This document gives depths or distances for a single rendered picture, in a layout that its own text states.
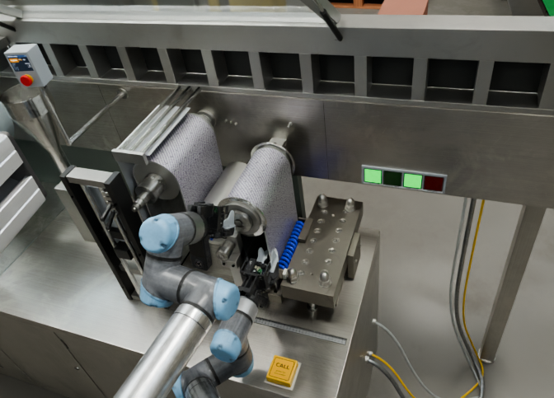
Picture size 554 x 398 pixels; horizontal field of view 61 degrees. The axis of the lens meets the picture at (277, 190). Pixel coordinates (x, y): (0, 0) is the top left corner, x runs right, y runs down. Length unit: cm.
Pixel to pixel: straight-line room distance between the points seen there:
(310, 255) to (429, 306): 127
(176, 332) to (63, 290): 98
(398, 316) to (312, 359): 121
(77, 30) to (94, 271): 83
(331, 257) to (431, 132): 47
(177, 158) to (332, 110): 46
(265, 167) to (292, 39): 36
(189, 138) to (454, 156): 76
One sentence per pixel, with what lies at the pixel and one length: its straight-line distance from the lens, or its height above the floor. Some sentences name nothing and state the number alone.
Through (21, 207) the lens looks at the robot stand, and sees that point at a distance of 27.
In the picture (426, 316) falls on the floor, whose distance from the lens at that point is 259.
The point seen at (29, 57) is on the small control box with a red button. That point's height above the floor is 169.
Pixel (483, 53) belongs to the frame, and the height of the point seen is 160.
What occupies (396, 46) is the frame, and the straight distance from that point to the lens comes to 126.
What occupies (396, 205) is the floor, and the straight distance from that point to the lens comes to 311.
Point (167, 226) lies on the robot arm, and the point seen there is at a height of 150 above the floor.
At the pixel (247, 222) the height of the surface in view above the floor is 126.
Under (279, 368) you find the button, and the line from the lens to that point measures 139.
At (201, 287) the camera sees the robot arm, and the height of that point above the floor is 142.
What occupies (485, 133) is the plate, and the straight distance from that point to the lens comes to 136.
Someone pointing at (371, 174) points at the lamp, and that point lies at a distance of 148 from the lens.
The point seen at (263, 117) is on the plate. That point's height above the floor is 136.
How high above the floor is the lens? 214
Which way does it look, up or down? 41 degrees down
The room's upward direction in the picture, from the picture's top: 10 degrees counter-clockwise
